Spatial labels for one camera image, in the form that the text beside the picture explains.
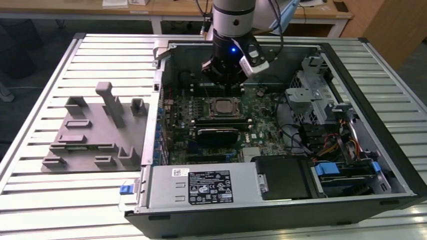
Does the silver topped CPU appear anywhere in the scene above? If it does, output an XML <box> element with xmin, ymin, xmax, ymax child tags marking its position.
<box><xmin>213</xmin><ymin>100</ymin><xmax>234</xmax><ymax>113</ymax></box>

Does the metal socket cover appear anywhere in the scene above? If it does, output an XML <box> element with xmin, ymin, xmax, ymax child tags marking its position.
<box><xmin>208</xmin><ymin>96</ymin><xmax>241</xmax><ymax>119</ymax></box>

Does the CPU socket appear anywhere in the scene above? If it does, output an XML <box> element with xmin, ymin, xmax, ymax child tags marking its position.
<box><xmin>205</xmin><ymin>96</ymin><xmax>242</xmax><ymax>120</ymax></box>

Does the black RAM slot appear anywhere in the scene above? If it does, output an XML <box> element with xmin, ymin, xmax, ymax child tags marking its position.
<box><xmin>194</xmin><ymin>126</ymin><xmax>250</xmax><ymax>131</ymax></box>
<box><xmin>193</xmin><ymin>118</ymin><xmax>250</xmax><ymax>123</ymax></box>
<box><xmin>193</xmin><ymin>121</ymin><xmax>250</xmax><ymax>126</ymax></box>
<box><xmin>194</xmin><ymin>123</ymin><xmax>250</xmax><ymax>128</ymax></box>
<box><xmin>188</xmin><ymin>84</ymin><xmax>245</xmax><ymax>91</ymax></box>
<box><xmin>188</xmin><ymin>89</ymin><xmax>245</xmax><ymax>97</ymax></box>

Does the green motherboard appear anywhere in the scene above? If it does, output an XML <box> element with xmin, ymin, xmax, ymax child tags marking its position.
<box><xmin>158</xmin><ymin>84</ymin><xmax>294</xmax><ymax>166</ymax></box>

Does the black graphics card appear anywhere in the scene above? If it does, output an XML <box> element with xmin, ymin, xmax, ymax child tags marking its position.
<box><xmin>194</xmin><ymin>127</ymin><xmax>240</xmax><ymax>148</ymax></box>

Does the silver metal drive cage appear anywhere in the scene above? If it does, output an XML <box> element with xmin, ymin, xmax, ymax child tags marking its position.
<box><xmin>282</xmin><ymin>56</ymin><xmax>360</xmax><ymax>131</ymax></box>

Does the pale blue teach pendant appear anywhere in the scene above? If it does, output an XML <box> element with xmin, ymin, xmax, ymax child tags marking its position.
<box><xmin>268</xmin><ymin>0</ymin><xmax>300</xmax><ymax>35</ymax></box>

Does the silver chipset heatsink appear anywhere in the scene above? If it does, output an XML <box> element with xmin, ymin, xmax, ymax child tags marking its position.
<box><xmin>241</xmin><ymin>146</ymin><xmax>261</xmax><ymax>161</ymax></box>

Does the white paper sheet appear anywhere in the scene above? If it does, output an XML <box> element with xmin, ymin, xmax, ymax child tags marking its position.
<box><xmin>100</xmin><ymin>0</ymin><xmax>129</xmax><ymax>9</ymax></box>

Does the black phone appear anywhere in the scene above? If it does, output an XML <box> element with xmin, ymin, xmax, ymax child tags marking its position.
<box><xmin>332</xmin><ymin>0</ymin><xmax>351</xmax><ymax>13</ymax></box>

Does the grey parts rack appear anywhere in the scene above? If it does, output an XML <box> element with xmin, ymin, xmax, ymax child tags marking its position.
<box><xmin>40</xmin><ymin>81</ymin><xmax>149</xmax><ymax>173</ymax></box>

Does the silver power supply unit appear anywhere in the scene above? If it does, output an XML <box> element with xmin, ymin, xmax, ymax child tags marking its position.
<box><xmin>134</xmin><ymin>163</ymin><xmax>268</xmax><ymax>210</ymax></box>

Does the blue disk carrier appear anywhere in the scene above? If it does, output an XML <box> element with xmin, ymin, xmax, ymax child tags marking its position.
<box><xmin>313</xmin><ymin>161</ymin><xmax>341</xmax><ymax>179</ymax></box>

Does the wooden desk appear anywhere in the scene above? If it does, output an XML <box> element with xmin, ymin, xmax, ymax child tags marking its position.
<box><xmin>0</xmin><ymin>0</ymin><xmax>355</xmax><ymax>38</ymax></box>

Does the green RAM stick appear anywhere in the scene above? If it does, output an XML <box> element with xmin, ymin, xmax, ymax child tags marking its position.
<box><xmin>64</xmin><ymin>145</ymin><xmax>100</xmax><ymax>152</ymax></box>

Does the wooden cabinet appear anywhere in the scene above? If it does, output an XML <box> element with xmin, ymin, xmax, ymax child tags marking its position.
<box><xmin>341</xmin><ymin>0</ymin><xmax>427</xmax><ymax>70</ymax></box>

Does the blue case latch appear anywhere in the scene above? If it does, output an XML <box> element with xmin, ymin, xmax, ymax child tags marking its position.
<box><xmin>118</xmin><ymin>183</ymin><xmax>134</xmax><ymax>196</ymax></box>

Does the dark office chair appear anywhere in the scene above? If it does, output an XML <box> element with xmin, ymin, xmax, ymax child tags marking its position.
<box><xmin>0</xmin><ymin>18</ymin><xmax>45</xmax><ymax>80</ymax></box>

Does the black PC case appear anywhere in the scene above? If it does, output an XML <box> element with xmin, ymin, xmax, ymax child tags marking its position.
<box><xmin>117</xmin><ymin>37</ymin><xmax>427</xmax><ymax>240</ymax></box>

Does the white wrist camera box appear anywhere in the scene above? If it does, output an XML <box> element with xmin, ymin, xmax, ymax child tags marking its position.
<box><xmin>237</xmin><ymin>37</ymin><xmax>270</xmax><ymax>78</ymax></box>

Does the black cable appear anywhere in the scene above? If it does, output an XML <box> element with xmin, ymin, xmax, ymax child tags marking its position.
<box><xmin>278</xmin><ymin>123</ymin><xmax>313</xmax><ymax>157</ymax></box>

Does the orange yellow wire bundle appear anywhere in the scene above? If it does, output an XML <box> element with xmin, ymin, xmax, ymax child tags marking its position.
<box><xmin>312</xmin><ymin>118</ymin><xmax>364</xmax><ymax>163</ymax></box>

